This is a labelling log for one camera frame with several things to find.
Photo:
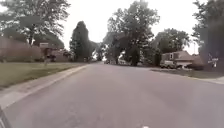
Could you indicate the grey asphalt road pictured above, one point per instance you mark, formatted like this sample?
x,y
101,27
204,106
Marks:
x,y
126,96

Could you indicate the dark conical tree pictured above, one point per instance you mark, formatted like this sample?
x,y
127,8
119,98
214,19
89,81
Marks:
x,y
80,43

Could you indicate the tall broad tree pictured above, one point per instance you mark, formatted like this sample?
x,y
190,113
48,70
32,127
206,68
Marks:
x,y
133,30

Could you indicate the building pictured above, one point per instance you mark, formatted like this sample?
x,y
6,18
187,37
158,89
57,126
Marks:
x,y
58,53

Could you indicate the round leafy tree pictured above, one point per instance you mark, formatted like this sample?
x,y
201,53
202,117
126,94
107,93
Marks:
x,y
170,41

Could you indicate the tan house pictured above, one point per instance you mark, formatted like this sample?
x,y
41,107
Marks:
x,y
181,57

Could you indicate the grass verge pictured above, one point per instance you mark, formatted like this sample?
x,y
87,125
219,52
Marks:
x,y
190,73

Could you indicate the pale concrete kerb strip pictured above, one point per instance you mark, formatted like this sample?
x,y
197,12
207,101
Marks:
x,y
30,87

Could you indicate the green grass lawn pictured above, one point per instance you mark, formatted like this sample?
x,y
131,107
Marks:
x,y
23,71

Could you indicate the large leafy tree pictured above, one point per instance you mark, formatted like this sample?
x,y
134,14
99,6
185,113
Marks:
x,y
36,16

